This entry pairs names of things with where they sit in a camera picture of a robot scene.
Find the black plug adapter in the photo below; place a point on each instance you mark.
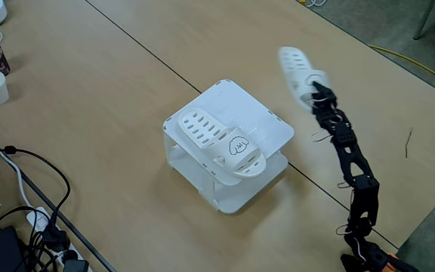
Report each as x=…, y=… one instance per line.
x=74, y=265

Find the small black plug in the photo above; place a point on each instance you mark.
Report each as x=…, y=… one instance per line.
x=56, y=238

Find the white plastic shoe rack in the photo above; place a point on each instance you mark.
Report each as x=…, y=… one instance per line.
x=263, y=124

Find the white slipper with dog print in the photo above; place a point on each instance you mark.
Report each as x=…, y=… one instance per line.
x=217, y=143
x=297, y=68

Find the dark grey power brick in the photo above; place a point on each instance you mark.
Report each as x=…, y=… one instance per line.
x=4, y=249

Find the grey chair leg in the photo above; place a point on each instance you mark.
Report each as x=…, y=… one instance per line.
x=425, y=19

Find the white power strip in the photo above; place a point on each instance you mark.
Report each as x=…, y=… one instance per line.
x=38, y=219

